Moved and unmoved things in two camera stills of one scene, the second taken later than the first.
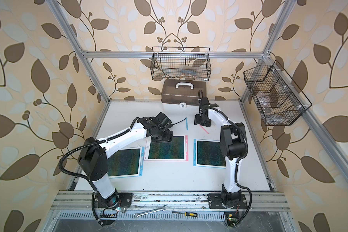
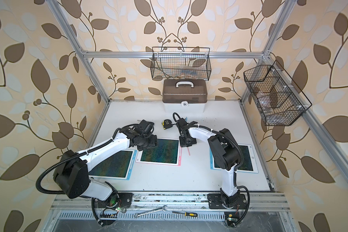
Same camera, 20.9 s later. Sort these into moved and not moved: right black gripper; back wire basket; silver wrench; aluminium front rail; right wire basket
Moved: right black gripper
Not moved: aluminium front rail; silver wrench; back wire basket; right wire basket
